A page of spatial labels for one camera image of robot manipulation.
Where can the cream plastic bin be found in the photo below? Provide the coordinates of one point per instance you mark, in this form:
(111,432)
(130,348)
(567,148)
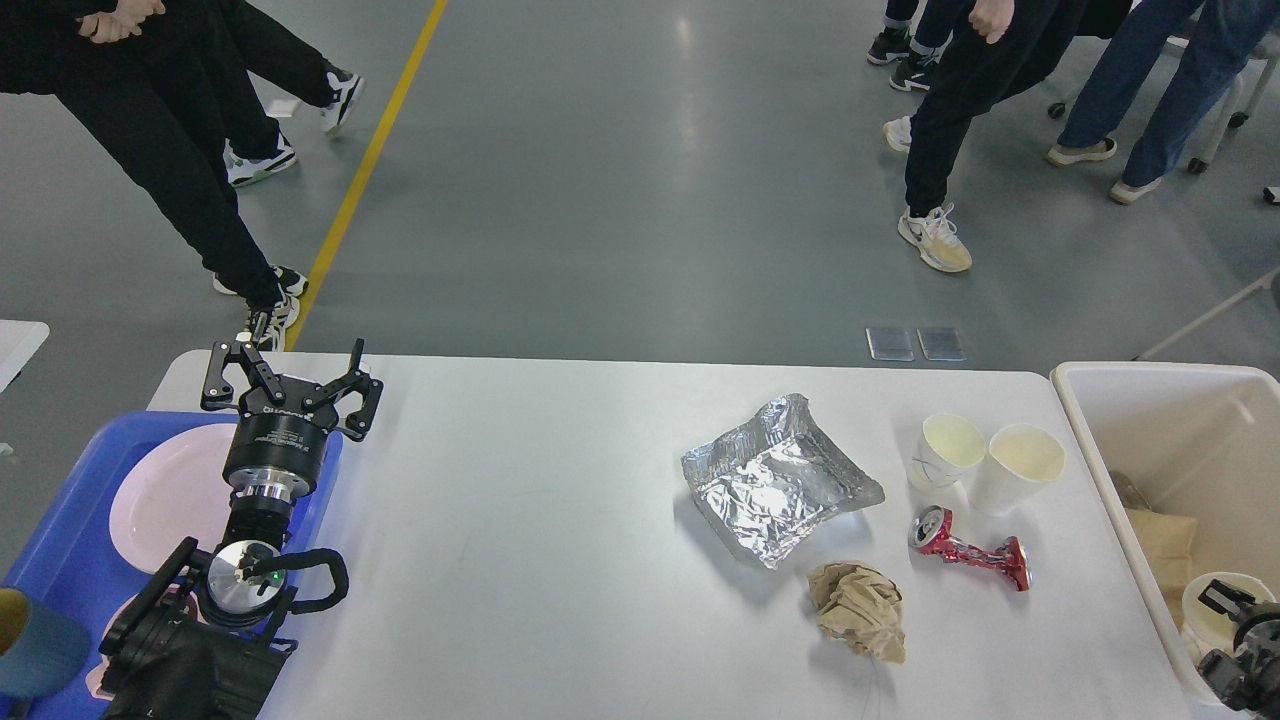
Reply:
(1197,440)

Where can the floor socket plate left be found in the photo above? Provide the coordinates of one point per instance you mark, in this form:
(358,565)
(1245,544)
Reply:
(890,344)

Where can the person in dark sneakers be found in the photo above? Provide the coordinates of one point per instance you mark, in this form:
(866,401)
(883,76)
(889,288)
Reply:
(913,37)

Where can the brown paper bag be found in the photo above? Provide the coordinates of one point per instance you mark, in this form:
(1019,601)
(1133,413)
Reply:
(1166,541)

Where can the person in striped sweater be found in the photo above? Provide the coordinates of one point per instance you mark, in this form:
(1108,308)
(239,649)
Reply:
(247,42)

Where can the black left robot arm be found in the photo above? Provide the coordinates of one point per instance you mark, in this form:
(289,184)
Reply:
(199,641)

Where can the crumpled aluminium foil tray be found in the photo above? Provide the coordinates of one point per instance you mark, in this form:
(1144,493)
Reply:
(766,485)

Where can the person in black trousers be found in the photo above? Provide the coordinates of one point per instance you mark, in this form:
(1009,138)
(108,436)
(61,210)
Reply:
(136,75)

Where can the brown paper ball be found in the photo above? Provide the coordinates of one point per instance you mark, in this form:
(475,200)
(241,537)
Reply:
(860,606)

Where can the grey trash in bin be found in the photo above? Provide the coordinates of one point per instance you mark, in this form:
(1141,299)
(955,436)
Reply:
(1131,496)

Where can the white paper cup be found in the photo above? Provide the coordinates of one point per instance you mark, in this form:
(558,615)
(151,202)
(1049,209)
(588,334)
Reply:
(1203,629)

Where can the pink plate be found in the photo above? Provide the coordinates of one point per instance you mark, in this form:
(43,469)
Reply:
(175,491)

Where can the crushed red soda can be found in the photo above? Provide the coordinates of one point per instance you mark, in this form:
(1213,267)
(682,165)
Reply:
(931,535)

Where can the floor socket plate right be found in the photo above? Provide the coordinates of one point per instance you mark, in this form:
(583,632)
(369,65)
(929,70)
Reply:
(941,344)

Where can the white side table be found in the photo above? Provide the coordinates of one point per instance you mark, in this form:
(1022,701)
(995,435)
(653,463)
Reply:
(19,342)

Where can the white office chair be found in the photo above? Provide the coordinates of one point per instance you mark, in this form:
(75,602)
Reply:
(1235,108)

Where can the small white cup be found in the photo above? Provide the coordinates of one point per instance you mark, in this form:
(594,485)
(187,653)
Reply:
(950,450)
(1021,460)

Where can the walking person in black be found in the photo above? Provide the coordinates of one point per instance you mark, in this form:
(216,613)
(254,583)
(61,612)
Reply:
(999,49)

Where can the floor socket plate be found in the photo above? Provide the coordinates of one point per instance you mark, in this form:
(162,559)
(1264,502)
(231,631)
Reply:
(941,344)
(890,344)

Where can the blue cup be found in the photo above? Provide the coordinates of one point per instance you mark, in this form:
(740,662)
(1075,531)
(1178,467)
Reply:
(42,649)

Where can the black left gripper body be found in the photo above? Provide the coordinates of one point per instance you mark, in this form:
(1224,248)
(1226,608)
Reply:
(277,442)

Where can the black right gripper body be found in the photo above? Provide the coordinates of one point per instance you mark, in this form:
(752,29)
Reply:
(1257,641)

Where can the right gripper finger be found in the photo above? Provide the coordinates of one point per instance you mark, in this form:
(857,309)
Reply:
(1227,600)
(1248,680)

